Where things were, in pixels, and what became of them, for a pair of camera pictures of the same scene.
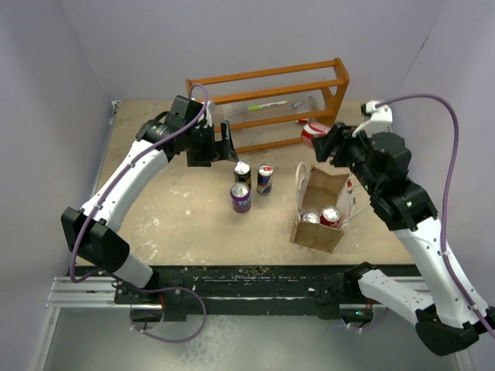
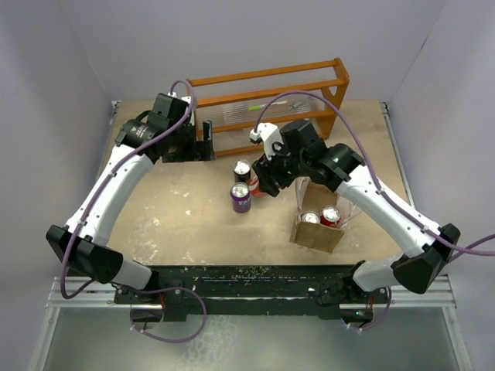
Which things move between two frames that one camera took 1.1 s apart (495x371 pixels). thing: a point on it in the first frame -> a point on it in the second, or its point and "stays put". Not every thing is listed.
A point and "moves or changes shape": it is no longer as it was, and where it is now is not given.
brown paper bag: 315,190 stays put
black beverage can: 242,168 stays put
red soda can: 312,130 moves or changes shape
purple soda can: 240,194 stays put
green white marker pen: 269,104 stays put
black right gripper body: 352,153 -> 284,167
